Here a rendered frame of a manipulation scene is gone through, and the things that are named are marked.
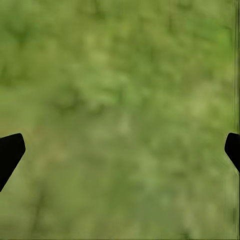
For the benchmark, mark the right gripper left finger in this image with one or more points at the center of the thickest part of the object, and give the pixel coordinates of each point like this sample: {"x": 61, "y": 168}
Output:
{"x": 12, "y": 148}

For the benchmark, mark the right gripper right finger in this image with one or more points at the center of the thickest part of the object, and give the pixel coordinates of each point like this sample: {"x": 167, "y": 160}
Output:
{"x": 232, "y": 149}

